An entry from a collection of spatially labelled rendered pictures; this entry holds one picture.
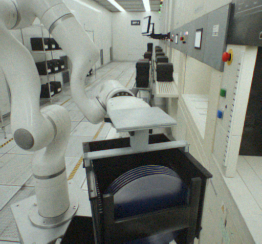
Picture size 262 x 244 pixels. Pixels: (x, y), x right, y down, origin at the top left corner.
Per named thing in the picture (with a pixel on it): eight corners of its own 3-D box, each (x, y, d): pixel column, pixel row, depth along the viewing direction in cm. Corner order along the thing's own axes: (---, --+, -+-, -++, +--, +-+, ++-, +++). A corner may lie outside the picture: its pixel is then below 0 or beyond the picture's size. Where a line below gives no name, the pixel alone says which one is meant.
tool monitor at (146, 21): (141, 39, 393) (141, 17, 381) (169, 39, 388) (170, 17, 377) (139, 39, 354) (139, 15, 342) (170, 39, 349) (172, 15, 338)
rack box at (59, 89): (57, 94, 505) (56, 83, 496) (46, 93, 508) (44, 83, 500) (63, 91, 533) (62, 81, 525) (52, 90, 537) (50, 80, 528)
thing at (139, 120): (165, 195, 67) (171, 98, 57) (202, 257, 48) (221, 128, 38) (85, 211, 61) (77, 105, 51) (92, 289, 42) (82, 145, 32)
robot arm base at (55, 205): (23, 206, 90) (16, 168, 84) (67, 186, 101) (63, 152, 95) (37, 237, 76) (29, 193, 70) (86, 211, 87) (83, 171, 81)
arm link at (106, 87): (97, 101, 60) (123, 81, 60) (92, 90, 72) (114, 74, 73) (114, 122, 64) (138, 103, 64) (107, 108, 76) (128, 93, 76)
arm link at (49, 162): (24, 177, 78) (13, 115, 70) (52, 151, 95) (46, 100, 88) (55, 181, 76) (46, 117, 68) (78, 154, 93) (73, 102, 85)
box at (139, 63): (136, 72, 465) (136, 60, 457) (149, 73, 462) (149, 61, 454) (134, 75, 437) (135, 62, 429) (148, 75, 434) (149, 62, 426)
